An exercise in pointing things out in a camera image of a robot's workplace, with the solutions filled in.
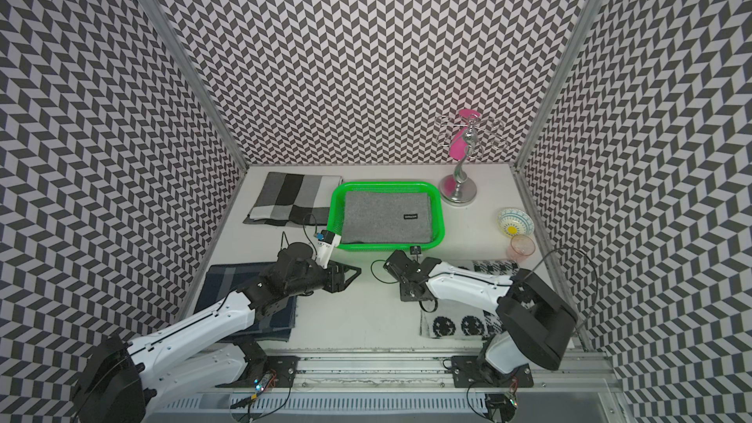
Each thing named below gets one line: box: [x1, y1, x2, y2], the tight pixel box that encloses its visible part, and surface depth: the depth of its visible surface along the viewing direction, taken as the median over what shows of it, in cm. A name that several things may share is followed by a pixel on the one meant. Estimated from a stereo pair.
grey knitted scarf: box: [341, 190, 433, 244], surface depth 98 cm
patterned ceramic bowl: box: [497, 207, 535, 238], surface depth 101 cm
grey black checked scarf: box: [242, 172, 342, 227], surface depth 107 cm
